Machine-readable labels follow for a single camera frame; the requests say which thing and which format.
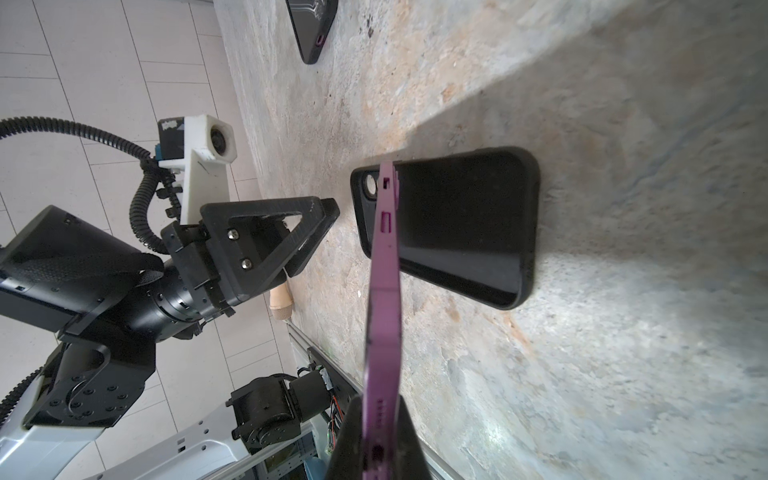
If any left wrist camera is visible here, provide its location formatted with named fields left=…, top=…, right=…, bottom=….
left=157, top=114, right=237, bottom=225

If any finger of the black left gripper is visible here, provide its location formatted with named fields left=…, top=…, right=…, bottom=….
left=284, top=199, right=340, bottom=278
left=200, top=196, right=323, bottom=303

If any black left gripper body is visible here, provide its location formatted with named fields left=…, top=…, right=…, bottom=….
left=158, top=221, right=240, bottom=318

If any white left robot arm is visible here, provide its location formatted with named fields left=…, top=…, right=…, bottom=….
left=1, top=197, right=339, bottom=479

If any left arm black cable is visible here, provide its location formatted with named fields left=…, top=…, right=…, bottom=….
left=0, top=116, right=181, bottom=254

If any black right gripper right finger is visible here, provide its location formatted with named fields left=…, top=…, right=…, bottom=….
left=397, top=396, right=432, bottom=480

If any black phone case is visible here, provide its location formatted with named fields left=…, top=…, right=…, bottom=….
left=350, top=147, right=540, bottom=310

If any wooden roller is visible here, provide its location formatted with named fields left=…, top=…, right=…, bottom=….
left=269, top=281, right=294, bottom=321

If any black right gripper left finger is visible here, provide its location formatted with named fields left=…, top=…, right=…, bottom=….
left=325, top=396, right=363, bottom=480

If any purple-edged phone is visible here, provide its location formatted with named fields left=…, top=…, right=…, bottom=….
left=286, top=0, right=338, bottom=65
left=362, top=162, right=402, bottom=479

